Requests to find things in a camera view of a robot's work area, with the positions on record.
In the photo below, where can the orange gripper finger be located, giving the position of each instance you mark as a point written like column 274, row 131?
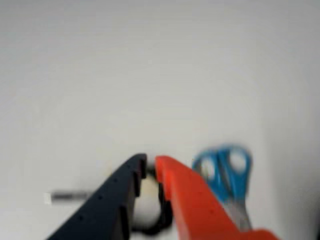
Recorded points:
column 195, row 205

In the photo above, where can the navy gripper finger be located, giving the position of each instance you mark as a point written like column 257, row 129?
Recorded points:
column 107, row 205

